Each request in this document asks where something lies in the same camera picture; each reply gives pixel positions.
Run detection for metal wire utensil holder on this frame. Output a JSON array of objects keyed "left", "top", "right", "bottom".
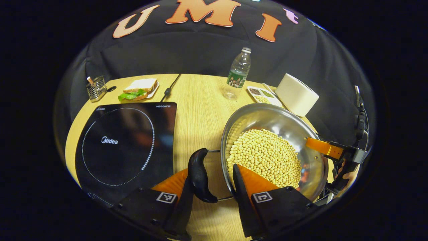
[{"left": 86, "top": 75, "right": 107, "bottom": 102}]

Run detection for white divided tray with spices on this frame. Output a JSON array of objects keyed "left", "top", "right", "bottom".
[{"left": 247, "top": 86, "right": 283, "bottom": 107}]

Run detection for white toaster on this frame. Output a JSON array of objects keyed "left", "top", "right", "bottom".
[{"left": 275, "top": 73, "right": 320, "bottom": 117}]

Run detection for white plate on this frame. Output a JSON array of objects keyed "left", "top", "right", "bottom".
[{"left": 144, "top": 80, "right": 160, "bottom": 100}]

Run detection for black induction cooktop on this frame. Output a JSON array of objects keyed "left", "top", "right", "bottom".
[{"left": 75, "top": 102, "right": 178, "bottom": 205}]

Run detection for black backdrop cloth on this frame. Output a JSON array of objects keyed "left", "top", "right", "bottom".
[{"left": 53, "top": 0, "right": 377, "bottom": 151}]

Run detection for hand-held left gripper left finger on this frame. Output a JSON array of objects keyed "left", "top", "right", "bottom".
[{"left": 110, "top": 167, "right": 195, "bottom": 241}]

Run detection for clear plastic water bottle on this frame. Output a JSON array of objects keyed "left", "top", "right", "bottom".
[{"left": 223, "top": 47, "right": 252, "bottom": 101}]

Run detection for black power cable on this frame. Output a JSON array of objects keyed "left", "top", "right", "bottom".
[{"left": 160, "top": 74, "right": 182, "bottom": 102}]

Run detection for sandwich with lettuce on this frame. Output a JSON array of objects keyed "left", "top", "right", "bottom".
[{"left": 118, "top": 78, "right": 158, "bottom": 102}]

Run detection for pile of soybeans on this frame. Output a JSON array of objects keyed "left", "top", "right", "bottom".
[{"left": 226, "top": 128, "right": 303, "bottom": 188}]

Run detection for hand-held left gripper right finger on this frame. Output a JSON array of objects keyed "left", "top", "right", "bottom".
[{"left": 232, "top": 163, "right": 320, "bottom": 239}]

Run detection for stainless steel pot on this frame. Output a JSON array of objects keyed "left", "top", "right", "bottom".
[{"left": 187, "top": 103, "right": 330, "bottom": 204}]

